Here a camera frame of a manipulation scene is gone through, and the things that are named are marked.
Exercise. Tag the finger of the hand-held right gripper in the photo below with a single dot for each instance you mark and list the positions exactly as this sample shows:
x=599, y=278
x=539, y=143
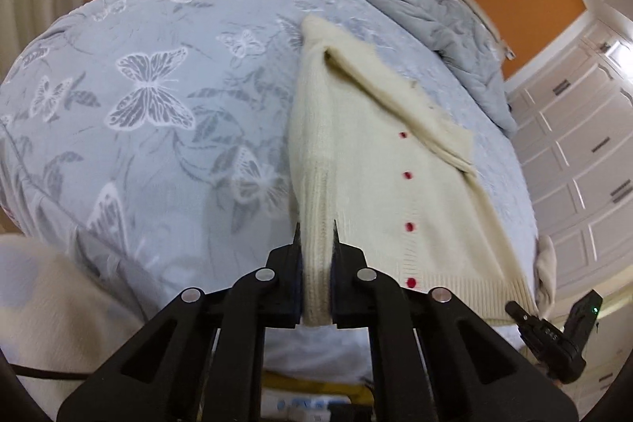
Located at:
x=523, y=318

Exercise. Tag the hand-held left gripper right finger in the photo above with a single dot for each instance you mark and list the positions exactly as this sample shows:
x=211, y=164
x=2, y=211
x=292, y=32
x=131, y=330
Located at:
x=337, y=291

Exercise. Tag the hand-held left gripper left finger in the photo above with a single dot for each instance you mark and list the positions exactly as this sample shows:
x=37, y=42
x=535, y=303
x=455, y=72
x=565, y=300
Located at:
x=295, y=291

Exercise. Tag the cream knit cardigan red buttons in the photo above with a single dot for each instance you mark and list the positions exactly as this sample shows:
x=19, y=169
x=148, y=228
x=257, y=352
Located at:
x=376, y=184

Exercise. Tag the cream cloth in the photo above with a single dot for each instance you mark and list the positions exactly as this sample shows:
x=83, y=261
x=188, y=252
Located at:
x=546, y=273

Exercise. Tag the yellow box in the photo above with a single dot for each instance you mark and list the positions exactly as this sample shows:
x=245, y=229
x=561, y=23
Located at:
x=316, y=385

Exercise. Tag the white panelled wardrobe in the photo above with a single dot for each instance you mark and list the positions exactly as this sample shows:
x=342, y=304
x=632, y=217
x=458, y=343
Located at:
x=578, y=130

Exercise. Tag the bed with butterfly print sheet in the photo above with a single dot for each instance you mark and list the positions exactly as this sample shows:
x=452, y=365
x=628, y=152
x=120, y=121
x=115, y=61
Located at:
x=148, y=155

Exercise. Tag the person's white fleece clothing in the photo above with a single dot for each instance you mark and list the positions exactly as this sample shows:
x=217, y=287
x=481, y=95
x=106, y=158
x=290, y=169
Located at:
x=54, y=318

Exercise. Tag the grey quilted blanket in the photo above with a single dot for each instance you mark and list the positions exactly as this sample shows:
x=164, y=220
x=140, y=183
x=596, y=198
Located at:
x=420, y=16

